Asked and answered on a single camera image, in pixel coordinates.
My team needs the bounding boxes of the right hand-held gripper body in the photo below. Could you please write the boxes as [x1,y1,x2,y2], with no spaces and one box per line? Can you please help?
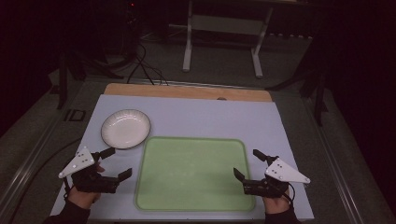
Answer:
[242,157,312,199]

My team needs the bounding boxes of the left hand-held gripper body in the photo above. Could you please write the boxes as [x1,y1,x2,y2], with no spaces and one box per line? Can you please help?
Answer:
[58,146,121,194]

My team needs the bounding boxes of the person's right hand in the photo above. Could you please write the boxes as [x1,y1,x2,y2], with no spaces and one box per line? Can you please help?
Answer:
[262,188,295,216]

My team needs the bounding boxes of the person's left hand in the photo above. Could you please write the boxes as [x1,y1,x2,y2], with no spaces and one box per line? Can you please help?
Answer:
[66,162,106,210]

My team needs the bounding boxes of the white ribbed plate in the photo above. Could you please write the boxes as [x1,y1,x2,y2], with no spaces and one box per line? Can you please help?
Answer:
[100,108,152,150]

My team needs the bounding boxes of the green tray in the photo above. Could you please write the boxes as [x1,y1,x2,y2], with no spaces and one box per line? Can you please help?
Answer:
[134,135,257,213]

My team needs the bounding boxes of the pale blue table mat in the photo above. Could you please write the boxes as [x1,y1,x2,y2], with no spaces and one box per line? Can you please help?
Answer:
[49,93,316,222]

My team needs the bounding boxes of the black stand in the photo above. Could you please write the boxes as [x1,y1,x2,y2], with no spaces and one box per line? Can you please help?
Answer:
[55,50,87,110]
[266,59,331,127]

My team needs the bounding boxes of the black device with red light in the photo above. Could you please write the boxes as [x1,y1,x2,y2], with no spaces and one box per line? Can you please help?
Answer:
[124,0,142,62]

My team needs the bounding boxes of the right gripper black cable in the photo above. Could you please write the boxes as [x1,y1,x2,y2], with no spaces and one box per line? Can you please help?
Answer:
[281,181,297,207]

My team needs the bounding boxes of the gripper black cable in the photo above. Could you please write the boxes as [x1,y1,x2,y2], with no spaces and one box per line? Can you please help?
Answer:
[63,176,73,201]
[281,181,297,207]

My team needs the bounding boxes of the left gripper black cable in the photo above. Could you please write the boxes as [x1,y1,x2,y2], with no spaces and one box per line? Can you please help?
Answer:
[63,176,73,201]

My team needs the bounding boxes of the long black floor cable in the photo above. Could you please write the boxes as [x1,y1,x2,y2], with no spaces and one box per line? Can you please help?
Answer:
[7,137,83,223]

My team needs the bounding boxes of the black floor bracket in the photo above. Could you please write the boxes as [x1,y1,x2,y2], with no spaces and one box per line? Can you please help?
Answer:
[63,108,87,123]

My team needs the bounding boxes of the black floor cables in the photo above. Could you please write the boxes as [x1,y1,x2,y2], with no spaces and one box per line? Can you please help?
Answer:
[125,42,170,87]

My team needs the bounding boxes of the white metal table frame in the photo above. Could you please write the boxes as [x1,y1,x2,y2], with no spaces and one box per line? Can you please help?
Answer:
[181,0,276,79]

